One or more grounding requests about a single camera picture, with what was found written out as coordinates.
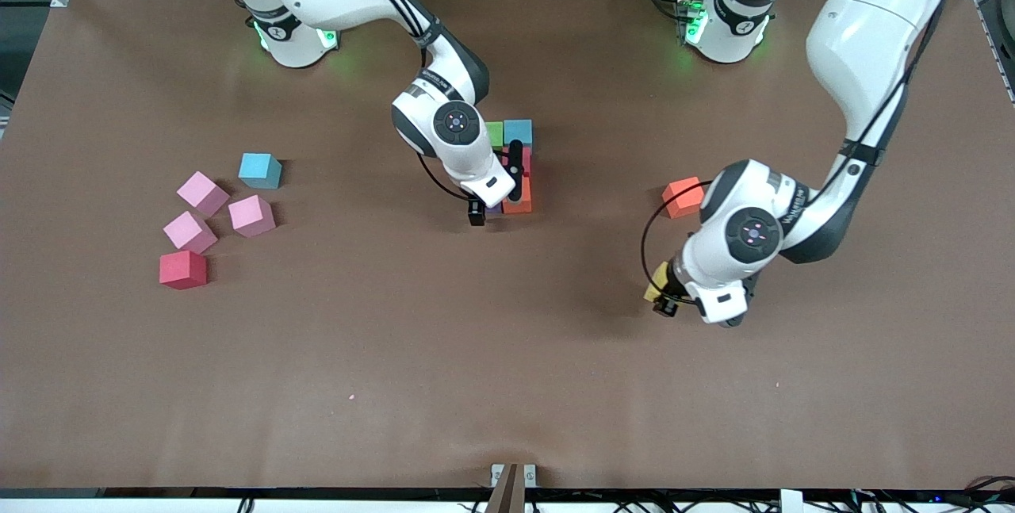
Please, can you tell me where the yellow foam cube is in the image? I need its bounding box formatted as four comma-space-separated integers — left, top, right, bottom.
642, 261, 673, 304

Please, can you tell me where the orange foam cube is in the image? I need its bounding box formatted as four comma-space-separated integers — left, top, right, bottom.
502, 176, 534, 215
661, 178, 707, 220

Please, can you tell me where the brown table cover sheet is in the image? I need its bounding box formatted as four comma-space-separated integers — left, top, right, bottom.
0, 0, 1015, 492

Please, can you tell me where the pink foam cube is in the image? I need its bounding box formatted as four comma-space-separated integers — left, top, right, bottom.
163, 211, 218, 255
228, 194, 277, 239
176, 170, 231, 218

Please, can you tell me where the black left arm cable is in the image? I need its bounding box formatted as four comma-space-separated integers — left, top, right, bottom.
641, 0, 952, 308

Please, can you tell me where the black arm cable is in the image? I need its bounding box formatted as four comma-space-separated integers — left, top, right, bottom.
416, 152, 477, 203
641, 0, 952, 308

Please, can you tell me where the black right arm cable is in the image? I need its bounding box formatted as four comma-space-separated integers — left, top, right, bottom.
416, 152, 477, 203

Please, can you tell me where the metal post bracket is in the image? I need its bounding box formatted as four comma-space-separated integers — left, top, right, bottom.
490, 463, 538, 513

